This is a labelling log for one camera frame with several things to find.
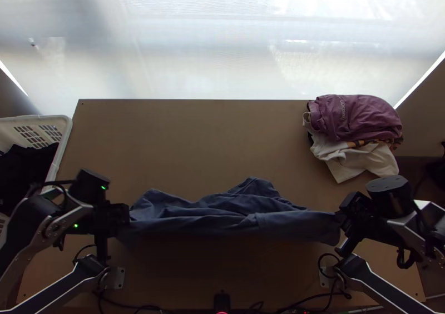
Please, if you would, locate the heap of clothes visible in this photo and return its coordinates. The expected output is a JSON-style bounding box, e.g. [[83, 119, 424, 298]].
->
[[301, 94, 405, 184]]

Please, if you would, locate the black garment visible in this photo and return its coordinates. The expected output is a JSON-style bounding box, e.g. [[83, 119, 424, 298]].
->
[[0, 142, 60, 209]]

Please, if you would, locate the black cable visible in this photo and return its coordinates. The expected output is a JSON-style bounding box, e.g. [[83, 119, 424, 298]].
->
[[395, 242, 419, 270], [318, 252, 350, 288]]

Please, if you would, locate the blue t-shirt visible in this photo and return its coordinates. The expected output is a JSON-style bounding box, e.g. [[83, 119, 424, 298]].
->
[[126, 176, 343, 246]]

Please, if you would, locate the white laundry basket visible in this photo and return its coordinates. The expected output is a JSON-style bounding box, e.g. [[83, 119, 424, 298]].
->
[[0, 114, 73, 246]]

